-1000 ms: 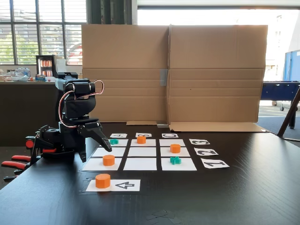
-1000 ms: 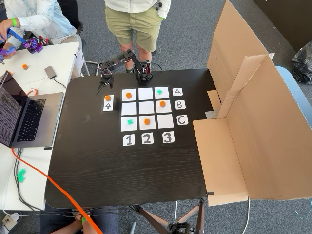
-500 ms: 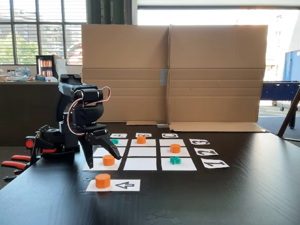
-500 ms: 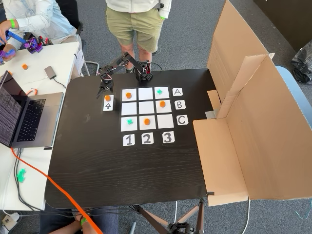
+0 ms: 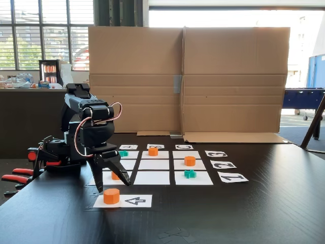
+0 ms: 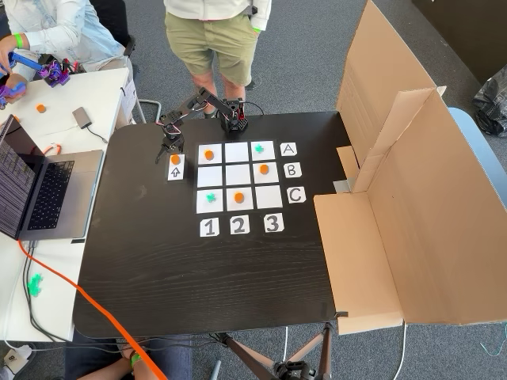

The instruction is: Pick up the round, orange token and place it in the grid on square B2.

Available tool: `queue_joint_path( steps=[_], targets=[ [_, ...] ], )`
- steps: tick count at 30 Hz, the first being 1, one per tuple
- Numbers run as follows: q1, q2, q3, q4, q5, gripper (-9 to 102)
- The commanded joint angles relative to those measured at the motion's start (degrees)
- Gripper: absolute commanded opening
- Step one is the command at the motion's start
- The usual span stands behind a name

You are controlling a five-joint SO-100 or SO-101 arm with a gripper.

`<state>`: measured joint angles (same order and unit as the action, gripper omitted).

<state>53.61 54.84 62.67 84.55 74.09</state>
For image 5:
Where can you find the round orange token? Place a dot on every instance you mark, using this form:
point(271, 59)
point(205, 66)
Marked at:
point(153, 152)
point(111, 196)
point(114, 176)
point(190, 161)

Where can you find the white paper grid square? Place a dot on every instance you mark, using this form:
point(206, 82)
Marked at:
point(130, 164)
point(203, 181)
point(134, 155)
point(108, 182)
point(153, 164)
point(163, 155)
point(179, 154)
point(151, 178)
point(179, 165)

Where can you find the green cross-shaped token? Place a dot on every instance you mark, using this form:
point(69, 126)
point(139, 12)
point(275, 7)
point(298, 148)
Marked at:
point(190, 174)
point(124, 153)

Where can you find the paper sheet letter A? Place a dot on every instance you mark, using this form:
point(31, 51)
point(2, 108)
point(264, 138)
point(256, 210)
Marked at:
point(128, 147)

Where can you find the white paper arrow sheet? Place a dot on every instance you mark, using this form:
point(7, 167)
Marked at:
point(124, 197)

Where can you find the paper sheet letter B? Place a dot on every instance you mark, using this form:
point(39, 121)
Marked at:
point(155, 146)

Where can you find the grey tape strip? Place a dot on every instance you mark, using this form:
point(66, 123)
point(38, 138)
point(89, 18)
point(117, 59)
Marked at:
point(176, 134)
point(177, 84)

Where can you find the red-padded black clamp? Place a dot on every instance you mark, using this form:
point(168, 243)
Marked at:
point(31, 155)

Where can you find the paper sheet letter C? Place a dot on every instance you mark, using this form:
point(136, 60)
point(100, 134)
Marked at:
point(184, 147)

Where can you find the small blue box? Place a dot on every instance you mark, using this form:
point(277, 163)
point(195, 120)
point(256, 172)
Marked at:
point(44, 85)

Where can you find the dark brown counter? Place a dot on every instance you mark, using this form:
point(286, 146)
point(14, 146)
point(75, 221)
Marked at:
point(25, 106)

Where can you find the black mini fridge with cans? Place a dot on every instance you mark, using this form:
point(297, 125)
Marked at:
point(49, 68)

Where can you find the brown cardboard screen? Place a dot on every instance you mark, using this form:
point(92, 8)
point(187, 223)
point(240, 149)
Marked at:
point(142, 56)
point(233, 63)

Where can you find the plastic bottle pack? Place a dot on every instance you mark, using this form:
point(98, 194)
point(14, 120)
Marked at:
point(24, 77)

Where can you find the paper sheet number 3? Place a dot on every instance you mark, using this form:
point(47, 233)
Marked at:
point(215, 154)

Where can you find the paper sheet number 2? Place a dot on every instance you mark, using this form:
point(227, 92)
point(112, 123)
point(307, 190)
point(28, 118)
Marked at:
point(223, 164)

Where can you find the paper sheet number 1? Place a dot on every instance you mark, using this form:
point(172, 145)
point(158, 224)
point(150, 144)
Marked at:
point(232, 177)

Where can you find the blue foosball table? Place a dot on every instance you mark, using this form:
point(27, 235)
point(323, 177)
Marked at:
point(302, 97)

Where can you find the blue upright panel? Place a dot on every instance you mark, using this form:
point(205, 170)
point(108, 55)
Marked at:
point(316, 71)

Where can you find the brown-legged camera tripod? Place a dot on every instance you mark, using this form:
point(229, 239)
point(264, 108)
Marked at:
point(311, 127)

